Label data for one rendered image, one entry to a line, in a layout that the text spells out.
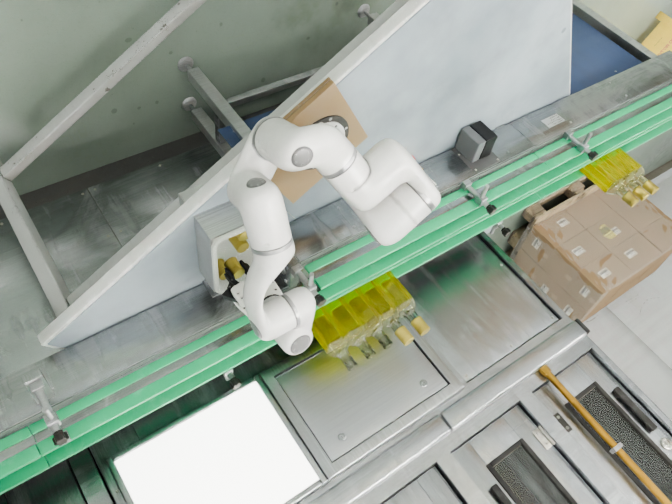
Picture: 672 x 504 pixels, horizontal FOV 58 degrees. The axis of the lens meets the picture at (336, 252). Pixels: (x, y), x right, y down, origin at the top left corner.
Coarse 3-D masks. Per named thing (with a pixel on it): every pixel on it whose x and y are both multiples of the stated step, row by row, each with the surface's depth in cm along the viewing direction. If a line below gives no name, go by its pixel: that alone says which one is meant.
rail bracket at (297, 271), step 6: (294, 270) 154; (300, 270) 155; (294, 276) 155; (300, 276) 154; (312, 276) 148; (306, 282) 152; (312, 282) 151; (312, 288) 152; (318, 294) 151; (318, 300) 150; (324, 300) 150; (318, 306) 151
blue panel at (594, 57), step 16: (576, 16) 248; (576, 32) 241; (592, 32) 242; (576, 48) 234; (592, 48) 235; (608, 48) 237; (576, 64) 228; (592, 64) 229; (608, 64) 230; (624, 64) 231; (576, 80) 222; (592, 80) 223; (224, 128) 186
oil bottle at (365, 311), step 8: (344, 296) 167; (352, 296) 168; (360, 296) 168; (352, 304) 166; (360, 304) 166; (368, 304) 167; (360, 312) 165; (368, 312) 165; (376, 312) 165; (368, 320) 164; (376, 320) 164; (368, 328) 163; (376, 328) 163; (368, 336) 166
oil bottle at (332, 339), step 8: (320, 312) 164; (320, 320) 162; (328, 320) 162; (312, 328) 163; (320, 328) 161; (328, 328) 161; (336, 328) 161; (320, 336) 161; (328, 336) 160; (336, 336) 160; (344, 336) 160; (320, 344) 163; (328, 344) 159; (336, 344) 159; (344, 344) 159; (328, 352) 161; (336, 352) 159
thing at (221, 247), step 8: (232, 232) 137; (240, 232) 138; (216, 240) 136; (224, 240) 150; (248, 240) 156; (216, 248) 137; (224, 248) 152; (232, 248) 154; (248, 248) 159; (216, 256) 140; (224, 256) 155; (232, 256) 157; (240, 256) 159; (248, 256) 159; (216, 264) 142; (248, 264) 158; (216, 272) 144; (216, 280) 147; (224, 280) 154; (240, 280) 155; (216, 288) 150; (224, 288) 153
